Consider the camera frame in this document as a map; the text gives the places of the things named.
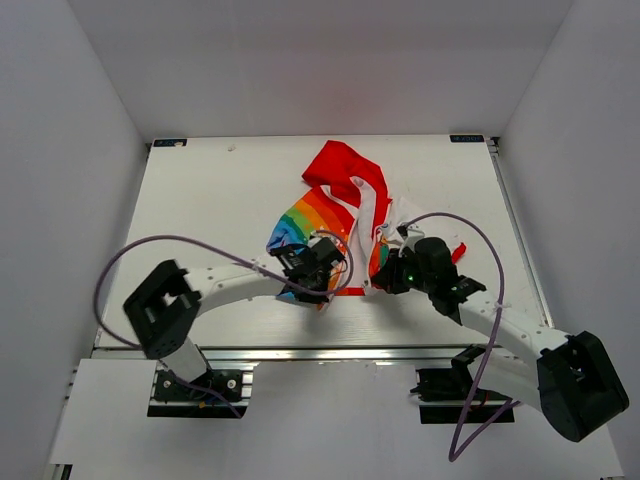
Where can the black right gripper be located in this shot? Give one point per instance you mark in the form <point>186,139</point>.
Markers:
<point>387,277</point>

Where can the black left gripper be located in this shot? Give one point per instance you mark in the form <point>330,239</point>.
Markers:
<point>310,298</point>

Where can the rainbow red kids jacket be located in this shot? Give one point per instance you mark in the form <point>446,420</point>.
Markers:
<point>348,195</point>

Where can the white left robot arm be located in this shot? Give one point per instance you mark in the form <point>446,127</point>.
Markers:
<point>163,308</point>

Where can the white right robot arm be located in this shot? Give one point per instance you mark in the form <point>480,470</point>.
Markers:
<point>570,379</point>

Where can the right blue corner label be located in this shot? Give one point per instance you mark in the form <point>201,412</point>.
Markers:
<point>466,138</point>

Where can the blue corner label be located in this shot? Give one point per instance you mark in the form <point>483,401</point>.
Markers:
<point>169,143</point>
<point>466,138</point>

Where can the left blue corner label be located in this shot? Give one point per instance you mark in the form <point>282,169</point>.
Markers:
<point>169,143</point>

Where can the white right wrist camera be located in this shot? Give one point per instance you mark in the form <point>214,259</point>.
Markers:
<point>410,235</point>

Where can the aluminium front rail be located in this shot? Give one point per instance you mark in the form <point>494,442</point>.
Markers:
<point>325,354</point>

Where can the aluminium rail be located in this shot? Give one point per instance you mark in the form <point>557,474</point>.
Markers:
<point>493,145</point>
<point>325,354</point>

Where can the aluminium right side rail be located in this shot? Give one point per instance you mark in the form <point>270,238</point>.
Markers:
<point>493,145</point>

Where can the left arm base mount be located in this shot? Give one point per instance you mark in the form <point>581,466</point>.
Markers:
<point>222,393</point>

